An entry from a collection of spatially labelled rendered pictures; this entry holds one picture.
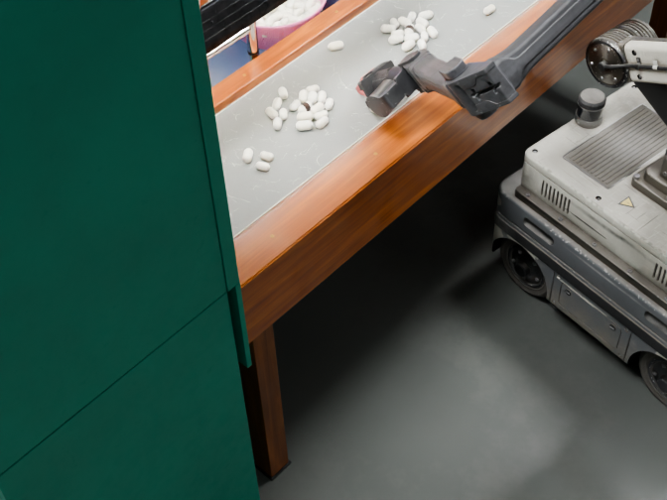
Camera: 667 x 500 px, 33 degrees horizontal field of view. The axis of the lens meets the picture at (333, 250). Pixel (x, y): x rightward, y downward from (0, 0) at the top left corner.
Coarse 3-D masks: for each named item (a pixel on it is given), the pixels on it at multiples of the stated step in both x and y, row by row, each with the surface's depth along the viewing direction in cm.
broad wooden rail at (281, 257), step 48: (624, 0) 286; (480, 48) 261; (576, 48) 278; (432, 96) 250; (528, 96) 271; (384, 144) 240; (432, 144) 245; (480, 144) 265; (336, 192) 231; (384, 192) 240; (240, 240) 223; (288, 240) 223; (336, 240) 235; (288, 288) 229
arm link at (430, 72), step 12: (420, 60) 225; (432, 60) 222; (456, 60) 196; (408, 72) 232; (420, 72) 221; (432, 72) 214; (444, 72) 194; (456, 72) 192; (420, 84) 232; (432, 84) 213; (444, 84) 199; (456, 96) 199
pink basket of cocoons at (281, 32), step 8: (320, 0) 280; (320, 8) 272; (312, 16) 270; (288, 24) 268; (296, 24) 269; (304, 24) 271; (264, 32) 270; (272, 32) 270; (280, 32) 270; (288, 32) 271; (264, 40) 273; (272, 40) 273; (280, 40) 273; (264, 48) 276
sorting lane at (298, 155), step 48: (384, 0) 278; (432, 0) 278; (480, 0) 277; (528, 0) 276; (384, 48) 266; (432, 48) 265; (288, 96) 255; (336, 96) 255; (240, 144) 245; (288, 144) 245; (336, 144) 244; (240, 192) 235; (288, 192) 235
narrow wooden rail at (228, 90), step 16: (352, 0) 274; (368, 0) 275; (320, 16) 271; (336, 16) 270; (352, 16) 273; (304, 32) 267; (320, 32) 267; (272, 48) 263; (288, 48) 263; (304, 48) 264; (256, 64) 259; (272, 64) 259; (224, 80) 256; (240, 80) 256; (256, 80) 257; (224, 96) 252; (240, 96) 255
